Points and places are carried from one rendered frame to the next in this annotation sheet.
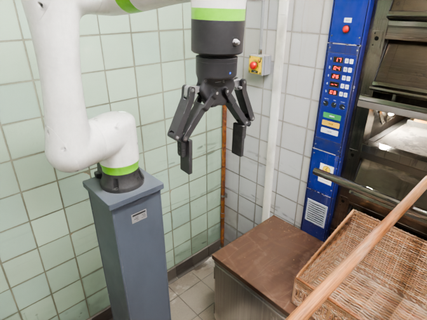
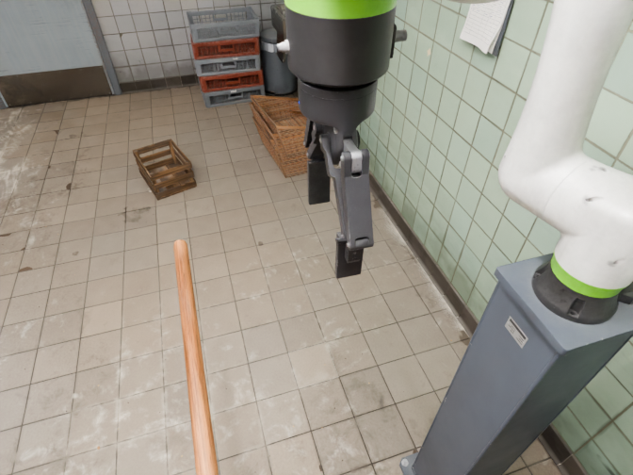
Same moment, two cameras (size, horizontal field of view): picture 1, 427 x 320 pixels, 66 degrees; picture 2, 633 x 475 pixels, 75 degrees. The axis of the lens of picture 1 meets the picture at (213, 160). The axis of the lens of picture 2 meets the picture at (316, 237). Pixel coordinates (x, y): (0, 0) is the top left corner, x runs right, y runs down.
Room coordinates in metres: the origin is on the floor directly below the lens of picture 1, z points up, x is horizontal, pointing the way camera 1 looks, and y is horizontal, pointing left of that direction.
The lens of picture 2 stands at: (0.75, -0.36, 1.83)
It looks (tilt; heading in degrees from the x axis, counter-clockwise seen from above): 43 degrees down; 115
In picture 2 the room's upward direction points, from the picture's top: straight up
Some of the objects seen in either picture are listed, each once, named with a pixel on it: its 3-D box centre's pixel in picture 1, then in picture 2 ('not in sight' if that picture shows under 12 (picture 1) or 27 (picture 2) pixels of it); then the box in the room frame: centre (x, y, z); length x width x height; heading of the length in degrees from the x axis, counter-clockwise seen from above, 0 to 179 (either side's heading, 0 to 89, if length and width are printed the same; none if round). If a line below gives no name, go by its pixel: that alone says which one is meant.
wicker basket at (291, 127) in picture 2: not in sight; (292, 120); (-0.65, 2.19, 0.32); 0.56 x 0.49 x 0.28; 141
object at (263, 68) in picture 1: (259, 64); not in sight; (1.79, -0.24, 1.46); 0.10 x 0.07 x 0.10; 43
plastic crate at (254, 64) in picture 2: not in sight; (226, 57); (-1.76, 2.93, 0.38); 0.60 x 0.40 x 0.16; 41
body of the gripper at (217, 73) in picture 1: (215, 80); (336, 116); (0.61, 0.00, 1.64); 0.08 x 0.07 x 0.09; 130
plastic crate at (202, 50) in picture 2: not in sight; (224, 41); (-1.75, 2.94, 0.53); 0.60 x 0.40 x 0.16; 39
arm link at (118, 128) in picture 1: (114, 142); (604, 230); (0.98, 0.32, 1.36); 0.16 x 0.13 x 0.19; 146
